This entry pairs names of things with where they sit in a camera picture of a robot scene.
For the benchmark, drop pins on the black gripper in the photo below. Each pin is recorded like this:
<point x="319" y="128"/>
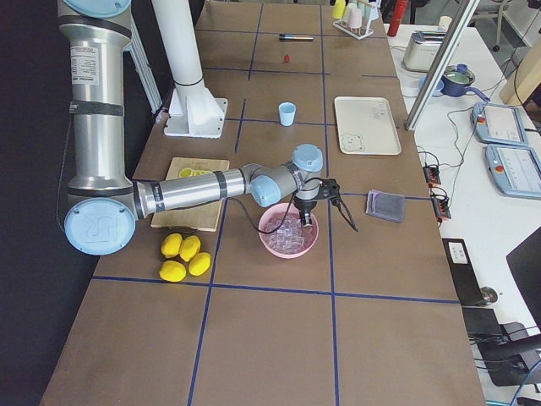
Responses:
<point x="303" y="205"/>

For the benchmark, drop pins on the clear ice cubes pile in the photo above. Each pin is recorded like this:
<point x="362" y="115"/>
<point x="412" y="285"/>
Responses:
<point x="289" y="237"/>

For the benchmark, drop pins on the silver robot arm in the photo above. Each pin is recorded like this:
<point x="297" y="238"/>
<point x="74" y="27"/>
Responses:
<point x="104" y="205"/>

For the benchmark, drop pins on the light blue cup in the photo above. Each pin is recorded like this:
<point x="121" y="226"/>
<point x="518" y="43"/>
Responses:
<point x="287" y="111"/>

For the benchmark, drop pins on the white cup rack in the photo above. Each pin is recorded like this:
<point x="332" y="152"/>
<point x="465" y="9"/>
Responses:
<point x="371" y="12"/>

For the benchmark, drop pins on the pink cup on rack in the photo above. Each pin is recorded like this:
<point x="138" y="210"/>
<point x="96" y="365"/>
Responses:
<point x="354" y="18"/>

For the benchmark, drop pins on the pink bowl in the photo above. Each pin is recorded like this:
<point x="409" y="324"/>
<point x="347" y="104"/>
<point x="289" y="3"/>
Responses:
<point x="282" y="209"/>

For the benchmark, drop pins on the folded grey cloth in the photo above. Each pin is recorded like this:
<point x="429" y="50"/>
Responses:
<point x="387" y="206"/>

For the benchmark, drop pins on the wooden cutting board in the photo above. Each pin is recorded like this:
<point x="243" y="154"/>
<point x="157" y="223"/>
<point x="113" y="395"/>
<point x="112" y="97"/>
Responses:
<point x="199" y="210"/>

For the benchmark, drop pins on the cream bear tray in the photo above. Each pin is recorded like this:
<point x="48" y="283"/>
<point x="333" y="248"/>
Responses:
<point x="366" y="127"/>

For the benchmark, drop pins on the yellow lemon near right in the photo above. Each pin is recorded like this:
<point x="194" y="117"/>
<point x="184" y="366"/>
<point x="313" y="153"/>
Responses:
<point x="200" y="264"/>

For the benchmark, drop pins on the yellow lemon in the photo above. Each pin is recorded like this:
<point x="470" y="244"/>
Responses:
<point x="200" y="264"/>
<point x="172" y="271"/>
<point x="189" y="248"/>
<point x="171" y="245"/>

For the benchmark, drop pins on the yellow lemon far right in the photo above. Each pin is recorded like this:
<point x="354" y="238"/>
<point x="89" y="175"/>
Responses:
<point x="189" y="248"/>

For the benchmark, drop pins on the lemon slices row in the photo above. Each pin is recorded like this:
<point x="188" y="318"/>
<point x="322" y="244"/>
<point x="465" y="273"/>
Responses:
<point x="189" y="172"/>

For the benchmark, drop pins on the yellow lemon far left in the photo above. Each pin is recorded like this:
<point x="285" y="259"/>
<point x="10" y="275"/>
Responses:
<point x="171" y="245"/>

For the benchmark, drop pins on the yellow lemon near left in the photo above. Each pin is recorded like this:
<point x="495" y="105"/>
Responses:
<point x="172" y="271"/>

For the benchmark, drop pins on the steel black muddler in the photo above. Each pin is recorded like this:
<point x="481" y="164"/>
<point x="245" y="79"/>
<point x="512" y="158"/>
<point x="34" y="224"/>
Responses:
<point x="294" y="37"/>

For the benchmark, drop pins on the blue saucepan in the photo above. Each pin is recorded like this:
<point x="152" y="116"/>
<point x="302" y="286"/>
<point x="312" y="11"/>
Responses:
<point x="458" y="81"/>

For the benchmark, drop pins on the cream toaster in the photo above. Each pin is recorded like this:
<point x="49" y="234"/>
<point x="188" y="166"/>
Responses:
<point x="421" y="50"/>

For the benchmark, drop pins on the upper teach pendant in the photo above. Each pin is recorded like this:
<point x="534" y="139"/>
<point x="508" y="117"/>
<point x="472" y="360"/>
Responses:
<point x="498" y="124"/>

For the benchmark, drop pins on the teach pendant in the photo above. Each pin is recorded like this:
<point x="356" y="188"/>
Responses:
<point x="515" y="170"/>
<point x="498" y="124"/>

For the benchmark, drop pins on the lower teach pendant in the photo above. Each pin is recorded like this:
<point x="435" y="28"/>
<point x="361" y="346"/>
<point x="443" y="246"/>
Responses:
<point x="515" y="170"/>

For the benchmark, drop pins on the red bottle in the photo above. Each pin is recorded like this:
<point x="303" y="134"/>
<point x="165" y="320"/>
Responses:
<point x="396" y="18"/>

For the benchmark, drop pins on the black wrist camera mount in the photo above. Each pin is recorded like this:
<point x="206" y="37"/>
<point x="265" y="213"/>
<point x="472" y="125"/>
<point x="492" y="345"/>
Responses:
<point x="331" y="191"/>

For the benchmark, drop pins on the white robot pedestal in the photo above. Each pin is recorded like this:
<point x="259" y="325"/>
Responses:
<point x="193" y="111"/>

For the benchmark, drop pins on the aluminium frame post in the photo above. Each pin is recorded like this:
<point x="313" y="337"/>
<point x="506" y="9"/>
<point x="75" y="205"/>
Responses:
<point x="442" y="58"/>

